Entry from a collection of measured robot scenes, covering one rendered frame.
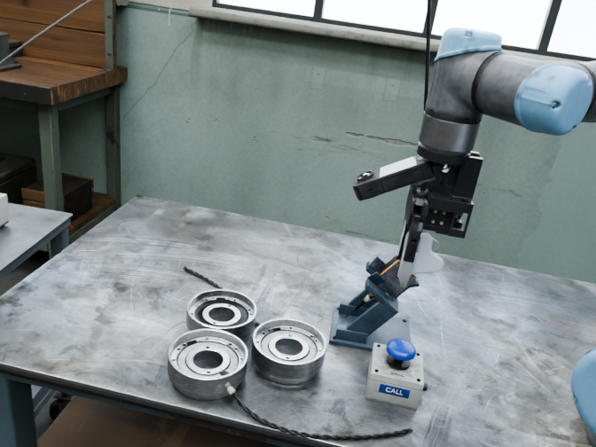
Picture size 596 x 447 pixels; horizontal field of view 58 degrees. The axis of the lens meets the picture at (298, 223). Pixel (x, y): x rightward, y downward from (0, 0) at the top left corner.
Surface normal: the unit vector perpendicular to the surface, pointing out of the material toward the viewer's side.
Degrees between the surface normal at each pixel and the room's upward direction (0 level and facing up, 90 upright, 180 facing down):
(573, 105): 90
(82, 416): 0
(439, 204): 90
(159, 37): 90
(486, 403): 0
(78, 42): 90
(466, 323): 0
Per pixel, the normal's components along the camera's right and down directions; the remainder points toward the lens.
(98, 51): -0.19, 0.39
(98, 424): 0.12, -0.90
